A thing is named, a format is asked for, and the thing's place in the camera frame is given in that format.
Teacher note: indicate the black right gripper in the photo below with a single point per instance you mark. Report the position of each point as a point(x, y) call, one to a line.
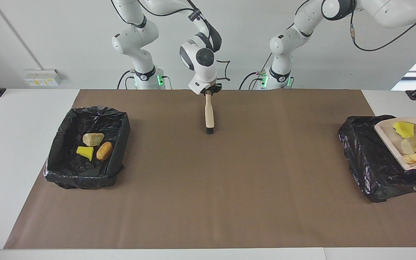
point(213, 87)

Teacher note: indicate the beige hand brush black bristles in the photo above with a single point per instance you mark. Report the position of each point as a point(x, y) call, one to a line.
point(209, 115)

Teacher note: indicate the brown cork chunk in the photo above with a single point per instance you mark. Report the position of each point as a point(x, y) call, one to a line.
point(104, 151)

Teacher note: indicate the pale ridged foam chunk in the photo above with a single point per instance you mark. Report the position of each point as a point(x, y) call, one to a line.
point(93, 139)

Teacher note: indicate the yellow sponge wedge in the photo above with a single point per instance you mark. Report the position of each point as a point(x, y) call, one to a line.
point(85, 152)

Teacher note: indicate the beige plastic dustpan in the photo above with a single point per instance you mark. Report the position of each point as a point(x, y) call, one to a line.
point(395, 144)

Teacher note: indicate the plain yellow sponge piece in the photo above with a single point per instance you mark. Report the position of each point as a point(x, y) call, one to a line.
point(404, 129)

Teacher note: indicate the pale paper ball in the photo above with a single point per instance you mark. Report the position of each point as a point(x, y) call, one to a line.
point(409, 145)

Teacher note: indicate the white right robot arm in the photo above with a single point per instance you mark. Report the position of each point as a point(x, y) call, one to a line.
point(200, 57)

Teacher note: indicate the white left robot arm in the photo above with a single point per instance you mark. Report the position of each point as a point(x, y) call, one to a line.
point(291, 36)

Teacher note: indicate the open bin with black bag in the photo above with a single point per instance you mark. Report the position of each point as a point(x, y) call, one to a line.
point(89, 169)

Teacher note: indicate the bin covered by black bag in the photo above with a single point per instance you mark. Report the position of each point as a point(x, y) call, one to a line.
point(367, 155)

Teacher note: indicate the brown table mat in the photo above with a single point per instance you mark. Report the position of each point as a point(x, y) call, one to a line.
point(208, 224)

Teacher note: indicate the white wall socket box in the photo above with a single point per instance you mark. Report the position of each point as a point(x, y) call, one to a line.
point(42, 77)

